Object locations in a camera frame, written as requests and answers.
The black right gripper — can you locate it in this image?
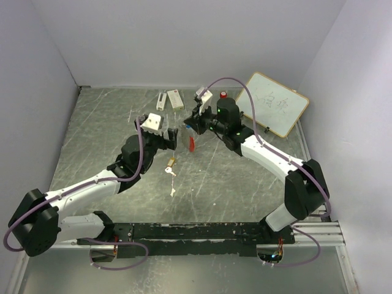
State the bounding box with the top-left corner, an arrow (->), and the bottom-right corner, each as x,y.
184,102 -> 227,135

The metal key holder red handle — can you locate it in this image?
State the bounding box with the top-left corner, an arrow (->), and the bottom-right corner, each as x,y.
180,125 -> 195,153

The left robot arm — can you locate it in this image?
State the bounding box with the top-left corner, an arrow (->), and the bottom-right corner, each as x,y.
3,113 -> 178,257

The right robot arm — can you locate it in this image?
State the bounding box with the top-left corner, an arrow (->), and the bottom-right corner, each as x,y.
184,97 -> 329,244

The green white staple box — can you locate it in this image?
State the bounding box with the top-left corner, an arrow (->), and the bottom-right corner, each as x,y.
167,89 -> 184,111

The white stapler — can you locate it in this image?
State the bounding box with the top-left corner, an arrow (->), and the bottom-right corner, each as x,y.
156,92 -> 167,111

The yellow key tag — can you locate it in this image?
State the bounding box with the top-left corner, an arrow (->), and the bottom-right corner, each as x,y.
167,157 -> 176,167

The yellow framed whiteboard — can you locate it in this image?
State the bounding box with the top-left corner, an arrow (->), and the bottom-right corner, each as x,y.
236,72 -> 309,138

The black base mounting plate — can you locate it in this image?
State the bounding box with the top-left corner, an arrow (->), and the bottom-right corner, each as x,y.
94,222 -> 295,258

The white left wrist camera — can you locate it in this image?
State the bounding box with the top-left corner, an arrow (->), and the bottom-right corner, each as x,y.
141,113 -> 164,135

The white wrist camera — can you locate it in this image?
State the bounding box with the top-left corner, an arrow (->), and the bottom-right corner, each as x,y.
141,113 -> 164,135
194,86 -> 213,115

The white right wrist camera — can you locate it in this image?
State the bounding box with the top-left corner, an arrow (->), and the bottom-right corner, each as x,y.
194,86 -> 213,115

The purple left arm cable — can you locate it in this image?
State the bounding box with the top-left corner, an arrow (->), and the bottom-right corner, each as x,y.
2,118 -> 151,270

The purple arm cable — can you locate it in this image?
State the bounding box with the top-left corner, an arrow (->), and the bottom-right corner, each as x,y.
2,118 -> 151,270
197,77 -> 332,267

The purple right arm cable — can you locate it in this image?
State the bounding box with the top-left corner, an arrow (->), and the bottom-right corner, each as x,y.
197,77 -> 332,267

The aluminium rail frame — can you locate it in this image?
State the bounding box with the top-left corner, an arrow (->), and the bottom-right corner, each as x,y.
6,122 -> 358,294

